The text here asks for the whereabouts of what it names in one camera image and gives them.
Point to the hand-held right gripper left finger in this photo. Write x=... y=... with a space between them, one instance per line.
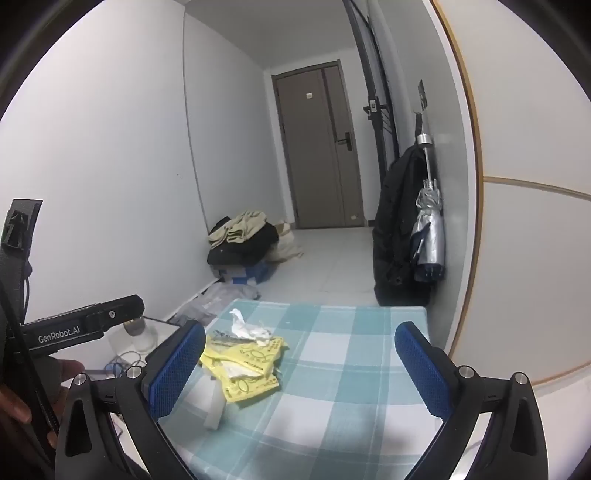
x=178 y=369

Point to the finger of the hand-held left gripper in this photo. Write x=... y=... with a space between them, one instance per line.
x=69 y=330

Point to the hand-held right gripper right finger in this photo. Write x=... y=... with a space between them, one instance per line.
x=422 y=369

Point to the yellow plastic wrapper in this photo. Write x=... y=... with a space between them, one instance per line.
x=249 y=383

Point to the white tissue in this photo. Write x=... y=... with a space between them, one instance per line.
x=244 y=330

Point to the person's left hand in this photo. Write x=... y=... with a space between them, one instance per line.
x=14 y=406

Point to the white top side table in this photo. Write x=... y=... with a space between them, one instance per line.
x=166 y=330

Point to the grey white cup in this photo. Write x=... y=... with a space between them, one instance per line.
x=141 y=339

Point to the grey plastic mailing bag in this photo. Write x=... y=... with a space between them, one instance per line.
x=217 y=300

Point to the green checked tablecloth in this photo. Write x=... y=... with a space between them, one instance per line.
x=332 y=369

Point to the blue cardboard box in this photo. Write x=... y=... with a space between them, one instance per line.
x=249 y=272

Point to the silver folding umbrella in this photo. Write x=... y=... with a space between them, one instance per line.
x=429 y=230

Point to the pile of clothes on box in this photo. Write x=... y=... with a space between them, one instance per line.
x=249 y=249

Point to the black hanging jacket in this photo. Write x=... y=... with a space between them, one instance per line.
x=392 y=221

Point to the beige folded cloth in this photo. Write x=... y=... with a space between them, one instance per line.
x=240 y=226

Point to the white tote bag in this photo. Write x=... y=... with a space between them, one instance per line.
x=286 y=247

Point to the brown entrance door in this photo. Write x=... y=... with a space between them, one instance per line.
x=314 y=161

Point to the white panel with wooden trim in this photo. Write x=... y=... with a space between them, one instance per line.
x=531 y=115

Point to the metal wall hook plate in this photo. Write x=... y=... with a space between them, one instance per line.
x=421 y=94

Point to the black sliding door frame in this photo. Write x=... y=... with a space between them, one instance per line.
x=369 y=60

